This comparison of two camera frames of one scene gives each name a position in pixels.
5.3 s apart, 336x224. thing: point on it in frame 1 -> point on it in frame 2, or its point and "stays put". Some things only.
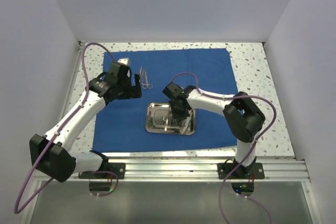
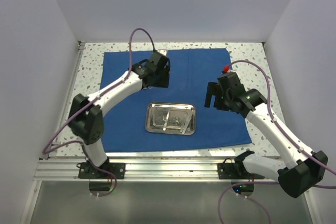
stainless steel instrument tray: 159,120 stays put
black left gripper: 134,91 -> 164,83
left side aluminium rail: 69,88 stays put
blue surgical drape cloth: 121,125 stays put
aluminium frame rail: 191,170 stays put
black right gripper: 177,118 -> 212,89
